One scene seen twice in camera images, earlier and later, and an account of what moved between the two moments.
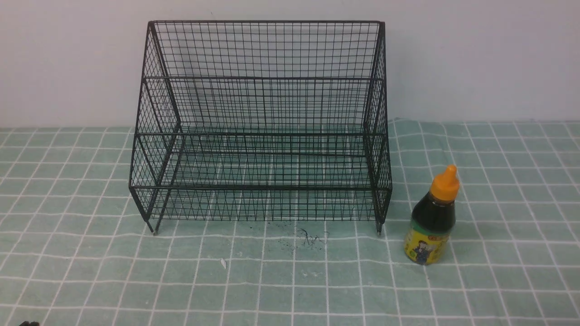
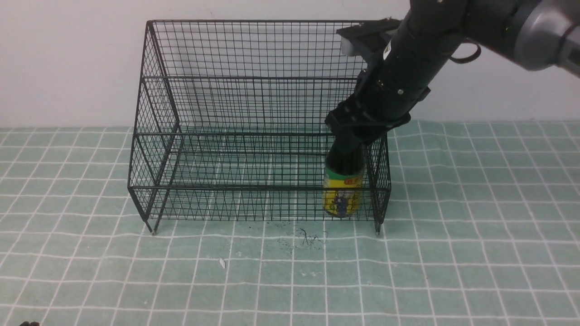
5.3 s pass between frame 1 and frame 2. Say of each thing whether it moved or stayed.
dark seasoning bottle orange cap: moved
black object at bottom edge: stayed
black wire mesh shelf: stayed
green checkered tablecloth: stayed
